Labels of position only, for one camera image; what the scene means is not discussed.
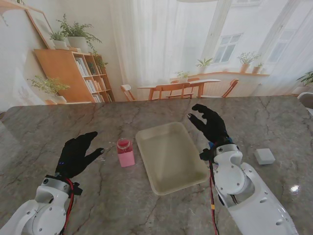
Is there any white rounded object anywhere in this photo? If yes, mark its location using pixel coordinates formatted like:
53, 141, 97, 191
297, 92, 313, 110

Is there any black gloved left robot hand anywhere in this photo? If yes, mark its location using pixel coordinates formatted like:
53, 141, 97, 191
55, 131, 106, 178

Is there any red left arm cable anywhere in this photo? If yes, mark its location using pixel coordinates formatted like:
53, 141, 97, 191
62, 178, 76, 235

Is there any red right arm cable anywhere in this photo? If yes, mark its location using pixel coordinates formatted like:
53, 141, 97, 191
209, 165, 220, 235

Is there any white baking tray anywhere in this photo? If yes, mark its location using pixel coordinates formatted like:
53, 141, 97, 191
135, 122, 211, 196

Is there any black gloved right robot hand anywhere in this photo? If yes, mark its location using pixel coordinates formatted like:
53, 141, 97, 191
187, 104, 231, 145

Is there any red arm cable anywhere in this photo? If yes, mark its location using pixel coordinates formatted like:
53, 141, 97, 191
209, 165, 220, 235
62, 178, 76, 235

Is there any pink square bottle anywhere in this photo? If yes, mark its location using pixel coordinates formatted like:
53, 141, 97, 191
116, 138, 135, 168

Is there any printed room scene backdrop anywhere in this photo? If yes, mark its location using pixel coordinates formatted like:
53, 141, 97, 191
0, 0, 313, 108

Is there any white square bottle cap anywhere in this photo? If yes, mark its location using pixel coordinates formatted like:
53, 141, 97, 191
254, 148, 275, 166

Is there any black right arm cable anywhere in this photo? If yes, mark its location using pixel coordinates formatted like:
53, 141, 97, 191
208, 161, 227, 208

